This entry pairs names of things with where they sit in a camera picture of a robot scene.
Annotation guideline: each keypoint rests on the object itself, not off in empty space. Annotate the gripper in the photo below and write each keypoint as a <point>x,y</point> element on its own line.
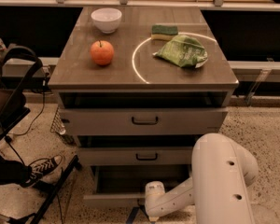
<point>154,189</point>

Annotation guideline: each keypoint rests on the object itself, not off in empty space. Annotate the grey bottom drawer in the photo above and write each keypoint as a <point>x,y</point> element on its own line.
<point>124,185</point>

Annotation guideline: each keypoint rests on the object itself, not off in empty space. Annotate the grey drawer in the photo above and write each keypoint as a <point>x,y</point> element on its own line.
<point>143,121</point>
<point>124,185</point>
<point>100,156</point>

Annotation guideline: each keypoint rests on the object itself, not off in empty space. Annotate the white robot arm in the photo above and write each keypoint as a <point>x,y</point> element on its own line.
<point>221,172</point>

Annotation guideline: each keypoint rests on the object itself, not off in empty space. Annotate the grey middle drawer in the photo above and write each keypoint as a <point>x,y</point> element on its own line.
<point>100,156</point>

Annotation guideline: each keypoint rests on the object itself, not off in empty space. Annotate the grey top drawer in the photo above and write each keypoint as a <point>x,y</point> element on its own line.
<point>143,121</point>

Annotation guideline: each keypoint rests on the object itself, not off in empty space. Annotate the grey drawer cabinet wooden top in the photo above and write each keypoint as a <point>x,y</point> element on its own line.
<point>135,78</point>

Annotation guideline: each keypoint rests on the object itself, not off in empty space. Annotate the blue tape cross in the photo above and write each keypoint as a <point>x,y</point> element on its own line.
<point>134,212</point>

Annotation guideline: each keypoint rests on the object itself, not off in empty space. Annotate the black white sneaker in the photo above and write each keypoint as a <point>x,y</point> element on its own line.
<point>40,168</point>

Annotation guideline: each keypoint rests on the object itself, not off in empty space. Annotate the green chip bag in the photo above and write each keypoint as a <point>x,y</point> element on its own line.
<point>183,51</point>

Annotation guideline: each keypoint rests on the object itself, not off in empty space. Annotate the orange apple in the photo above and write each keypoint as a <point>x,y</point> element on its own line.
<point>102,52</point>

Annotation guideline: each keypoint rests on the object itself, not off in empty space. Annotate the green yellow sponge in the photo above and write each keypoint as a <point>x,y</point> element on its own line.
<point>163,32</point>

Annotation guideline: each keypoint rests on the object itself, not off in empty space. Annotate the white bowl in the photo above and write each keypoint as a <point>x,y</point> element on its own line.
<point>107,19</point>

